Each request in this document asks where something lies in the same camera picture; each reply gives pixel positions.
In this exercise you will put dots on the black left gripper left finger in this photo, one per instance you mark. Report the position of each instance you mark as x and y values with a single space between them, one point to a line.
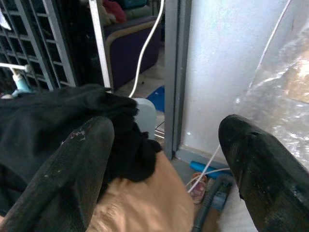
65 174

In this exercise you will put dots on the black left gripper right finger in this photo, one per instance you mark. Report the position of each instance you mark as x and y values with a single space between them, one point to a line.
263 174

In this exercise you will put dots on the black cloth garment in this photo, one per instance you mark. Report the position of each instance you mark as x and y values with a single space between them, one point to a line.
48 125

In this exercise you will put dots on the blue plastic tube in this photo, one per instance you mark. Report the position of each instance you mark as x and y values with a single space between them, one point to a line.
205 168

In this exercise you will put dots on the tan cloth garment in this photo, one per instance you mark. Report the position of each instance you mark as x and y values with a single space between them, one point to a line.
142 203

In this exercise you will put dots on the clear plastic sheet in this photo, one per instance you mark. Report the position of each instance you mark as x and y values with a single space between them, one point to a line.
282 82

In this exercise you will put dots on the grey plastic container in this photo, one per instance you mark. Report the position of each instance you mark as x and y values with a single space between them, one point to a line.
146 116

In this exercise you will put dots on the blue plastic dustpan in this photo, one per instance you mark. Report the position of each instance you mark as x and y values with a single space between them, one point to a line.
155 96

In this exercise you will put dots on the white metal pole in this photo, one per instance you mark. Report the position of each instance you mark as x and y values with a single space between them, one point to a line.
100 43

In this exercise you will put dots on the grey metal window grille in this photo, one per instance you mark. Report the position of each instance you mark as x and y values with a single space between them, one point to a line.
33 41

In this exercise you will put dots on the dark purple sofa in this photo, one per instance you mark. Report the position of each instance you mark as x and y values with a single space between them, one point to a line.
132 50

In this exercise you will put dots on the red stuffed toy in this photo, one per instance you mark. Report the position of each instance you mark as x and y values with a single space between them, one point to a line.
113 10

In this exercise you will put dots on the grey metal door frame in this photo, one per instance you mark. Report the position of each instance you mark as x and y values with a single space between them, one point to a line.
175 77

